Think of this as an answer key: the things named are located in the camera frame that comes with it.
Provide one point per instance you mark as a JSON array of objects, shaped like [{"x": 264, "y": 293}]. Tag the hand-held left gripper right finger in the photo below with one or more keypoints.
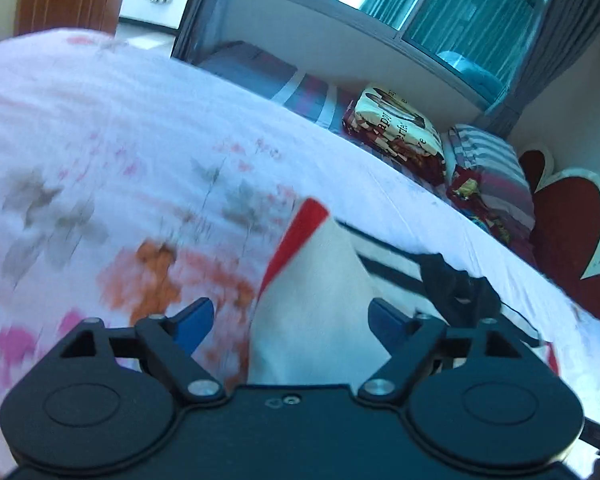
[{"x": 384, "y": 325}]

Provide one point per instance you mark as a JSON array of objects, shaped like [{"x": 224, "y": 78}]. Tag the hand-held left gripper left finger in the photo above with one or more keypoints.
[{"x": 195, "y": 322}]

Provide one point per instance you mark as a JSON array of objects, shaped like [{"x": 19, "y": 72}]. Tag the striped knit sweater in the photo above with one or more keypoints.
[{"x": 310, "y": 305}]

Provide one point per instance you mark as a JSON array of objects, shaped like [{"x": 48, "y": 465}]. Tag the red printed cloth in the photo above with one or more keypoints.
[{"x": 475, "y": 200}]

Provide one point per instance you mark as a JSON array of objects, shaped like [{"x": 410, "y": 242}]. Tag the floral bed sheet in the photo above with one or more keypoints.
[{"x": 130, "y": 160}]

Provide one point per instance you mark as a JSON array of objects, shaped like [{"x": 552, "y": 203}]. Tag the grey striped pillow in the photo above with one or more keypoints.
[{"x": 495, "y": 170}]

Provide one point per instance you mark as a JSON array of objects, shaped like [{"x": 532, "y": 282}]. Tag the cream printed folded blanket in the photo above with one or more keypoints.
[{"x": 395, "y": 125}]

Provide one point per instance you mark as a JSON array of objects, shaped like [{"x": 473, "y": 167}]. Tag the red heart-shaped headboard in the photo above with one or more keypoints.
[{"x": 570, "y": 230}]

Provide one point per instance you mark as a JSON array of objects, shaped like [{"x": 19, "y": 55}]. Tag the grey purple striped mattress sheet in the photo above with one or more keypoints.
[{"x": 290, "y": 85}]

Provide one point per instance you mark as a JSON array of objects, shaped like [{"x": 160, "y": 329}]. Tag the grey curtain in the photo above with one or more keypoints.
[
  {"x": 555, "y": 35},
  {"x": 200, "y": 15}
]

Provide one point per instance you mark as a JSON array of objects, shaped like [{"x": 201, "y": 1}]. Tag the window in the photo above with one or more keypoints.
[{"x": 415, "y": 5}]

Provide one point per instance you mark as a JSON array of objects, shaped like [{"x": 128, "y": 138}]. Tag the teal curtain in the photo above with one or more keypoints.
[{"x": 460, "y": 10}]

